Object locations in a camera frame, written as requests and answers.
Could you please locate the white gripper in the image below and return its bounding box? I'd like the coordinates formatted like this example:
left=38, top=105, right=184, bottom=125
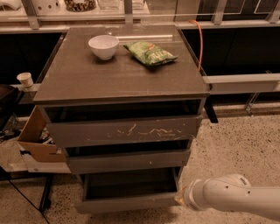
left=174, top=179, right=207, bottom=211

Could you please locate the grey bottom drawer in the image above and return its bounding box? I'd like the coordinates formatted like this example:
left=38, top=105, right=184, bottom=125
left=75, top=167, right=183, bottom=214

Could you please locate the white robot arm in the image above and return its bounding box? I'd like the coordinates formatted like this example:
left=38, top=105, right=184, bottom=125
left=174, top=174, right=280, bottom=221

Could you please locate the grey middle drawer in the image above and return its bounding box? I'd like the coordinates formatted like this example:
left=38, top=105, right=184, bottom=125
left=66, top=140, right=191, bottom=174

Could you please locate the grey drawer cabinet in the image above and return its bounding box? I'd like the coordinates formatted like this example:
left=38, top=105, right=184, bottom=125
left=32, top=24, right=211, bottom=215

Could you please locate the scratched grey top drawer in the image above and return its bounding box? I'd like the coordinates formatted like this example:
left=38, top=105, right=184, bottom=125
left=43, top=100, right=204, bottom=149

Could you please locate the green chip bag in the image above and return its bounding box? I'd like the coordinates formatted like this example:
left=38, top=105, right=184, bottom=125
left=124, top=41, right=177, bottom=67

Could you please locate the brown cardboard box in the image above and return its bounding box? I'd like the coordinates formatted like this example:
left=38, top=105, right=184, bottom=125
left=17, top=107, right=66, bottom=163

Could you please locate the white ceramic bowl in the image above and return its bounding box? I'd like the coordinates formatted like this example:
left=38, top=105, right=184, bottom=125
left=88, top=35, right=119, bottom=60

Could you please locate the white paper cup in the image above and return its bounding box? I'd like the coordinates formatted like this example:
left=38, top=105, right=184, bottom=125
left=17, top=72, right=34, bottom=88

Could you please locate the jar with brown contents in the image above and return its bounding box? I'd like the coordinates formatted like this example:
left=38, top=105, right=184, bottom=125
left=64, top=0, right=96, bottom=12

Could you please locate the white perforated container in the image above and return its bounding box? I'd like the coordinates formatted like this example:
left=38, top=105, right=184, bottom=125
left=32, top=0, right=60, bottom=15

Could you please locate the metal rail frame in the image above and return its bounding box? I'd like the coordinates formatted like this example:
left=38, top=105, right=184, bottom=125
left=203, top=73, right=280, bottom=95

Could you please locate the orange cable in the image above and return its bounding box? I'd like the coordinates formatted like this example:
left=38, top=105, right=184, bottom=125
left=188, top=18, right=204, bottom=72

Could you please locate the black cable on floor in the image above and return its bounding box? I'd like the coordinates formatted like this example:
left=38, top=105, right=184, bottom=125
left=0, top=165, right=51, bottom=224

